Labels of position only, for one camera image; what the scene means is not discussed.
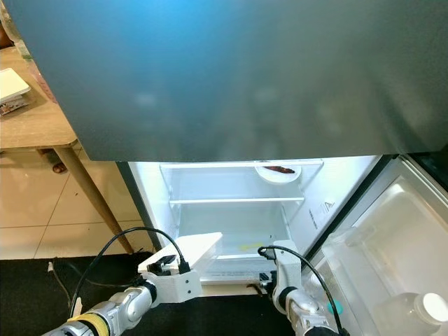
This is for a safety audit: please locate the clear bottle white cap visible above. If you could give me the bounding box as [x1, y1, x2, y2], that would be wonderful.
[374, 290, 448, 336]

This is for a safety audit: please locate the light wooden table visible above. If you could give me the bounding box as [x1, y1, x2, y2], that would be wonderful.
[0, 45, 134, 254]

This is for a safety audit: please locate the glass fridge shelf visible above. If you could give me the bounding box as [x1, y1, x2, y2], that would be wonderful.
[168, 197, 307, 206]
[160, 160, 325, 170]

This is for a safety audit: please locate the white plate with food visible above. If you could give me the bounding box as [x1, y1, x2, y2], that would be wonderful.
[254, 163, 303, 184]

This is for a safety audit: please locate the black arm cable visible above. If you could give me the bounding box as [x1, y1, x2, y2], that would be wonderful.
[73, 226, 190, 309]
[258, 245, 344, 333]

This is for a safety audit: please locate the large dark blue carpet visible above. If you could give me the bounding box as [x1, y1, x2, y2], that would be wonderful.
[0, 255, 288, 336]

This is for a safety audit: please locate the clear plastic water bottle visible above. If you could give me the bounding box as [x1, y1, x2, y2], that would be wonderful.
[1, 3, 32, 60]

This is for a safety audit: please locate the silver fridge door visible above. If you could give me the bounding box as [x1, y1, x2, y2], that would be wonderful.
[308, 154, 448, 336]

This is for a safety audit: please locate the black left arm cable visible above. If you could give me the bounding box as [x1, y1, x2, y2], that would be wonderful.
[73, 226, 190, 309]

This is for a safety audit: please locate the white lidded food container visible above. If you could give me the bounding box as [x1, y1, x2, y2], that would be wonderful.
[0, 68, 32, 116]

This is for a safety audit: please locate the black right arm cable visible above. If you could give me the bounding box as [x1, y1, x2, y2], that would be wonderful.
[258, 245, 344, 333]

